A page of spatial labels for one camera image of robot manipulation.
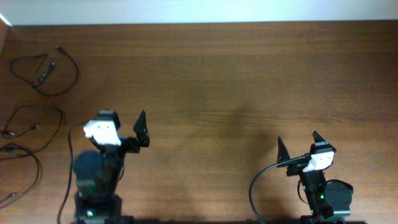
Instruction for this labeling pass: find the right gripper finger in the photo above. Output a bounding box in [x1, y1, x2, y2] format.
[277, 136, 291, 168]
[312, 131, 325, 143]

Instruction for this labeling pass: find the black cable white plug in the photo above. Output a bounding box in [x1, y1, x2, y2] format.
[9, 45, 80, 98]

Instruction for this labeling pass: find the thin black usb cable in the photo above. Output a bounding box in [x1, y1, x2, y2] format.
[0, 104, 65, 155]

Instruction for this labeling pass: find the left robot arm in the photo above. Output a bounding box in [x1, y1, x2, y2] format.
[72, 110, 150, 224]

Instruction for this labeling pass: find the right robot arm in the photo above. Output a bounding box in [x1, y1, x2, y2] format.
[277, 131, 354, 223]

